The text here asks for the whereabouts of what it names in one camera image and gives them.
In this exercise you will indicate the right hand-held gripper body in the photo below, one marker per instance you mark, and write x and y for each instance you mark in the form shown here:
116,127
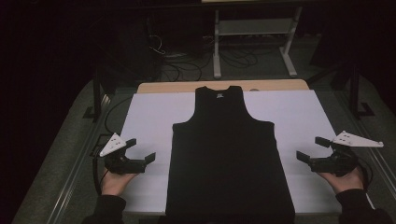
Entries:
336,165

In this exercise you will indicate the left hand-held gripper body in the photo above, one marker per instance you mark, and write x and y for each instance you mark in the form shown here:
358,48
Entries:
124,165

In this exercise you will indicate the black tank top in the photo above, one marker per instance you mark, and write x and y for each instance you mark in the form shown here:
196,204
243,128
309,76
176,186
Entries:
224,149

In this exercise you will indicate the person's right hand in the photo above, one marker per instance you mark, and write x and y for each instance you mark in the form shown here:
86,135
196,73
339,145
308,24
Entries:
347,183

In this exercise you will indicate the person's left hand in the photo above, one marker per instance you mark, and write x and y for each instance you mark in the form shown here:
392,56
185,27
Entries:
113,185

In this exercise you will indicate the white table mat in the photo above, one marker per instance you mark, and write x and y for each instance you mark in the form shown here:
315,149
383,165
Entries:
149,118

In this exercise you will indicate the black metal stand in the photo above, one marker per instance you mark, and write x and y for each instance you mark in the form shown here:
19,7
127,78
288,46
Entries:
97,93
354,90

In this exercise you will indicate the wooden table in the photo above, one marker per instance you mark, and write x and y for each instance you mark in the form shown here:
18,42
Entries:
168,87

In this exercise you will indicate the metal floor rail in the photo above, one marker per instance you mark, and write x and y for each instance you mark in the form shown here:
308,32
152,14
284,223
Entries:
74,174
378,161

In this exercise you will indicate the white metal table frame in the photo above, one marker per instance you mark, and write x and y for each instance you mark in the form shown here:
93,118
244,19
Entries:
255,26

